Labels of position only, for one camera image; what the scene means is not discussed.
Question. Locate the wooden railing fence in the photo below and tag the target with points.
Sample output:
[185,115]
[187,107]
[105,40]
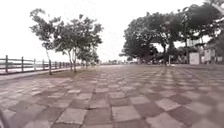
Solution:
[23,64]

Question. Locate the row of small trees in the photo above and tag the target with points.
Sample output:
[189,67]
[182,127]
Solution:
[75,38]

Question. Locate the building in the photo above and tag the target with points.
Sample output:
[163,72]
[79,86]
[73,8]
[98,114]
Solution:
[213,50]

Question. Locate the group of large trees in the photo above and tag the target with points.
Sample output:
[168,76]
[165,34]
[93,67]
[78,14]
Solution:
[160,31]

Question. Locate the white sign board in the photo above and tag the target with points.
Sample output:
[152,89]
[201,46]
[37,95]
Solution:
[194,58]

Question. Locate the chequered paved promenade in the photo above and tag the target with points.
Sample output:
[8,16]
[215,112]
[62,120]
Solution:
[113,96]

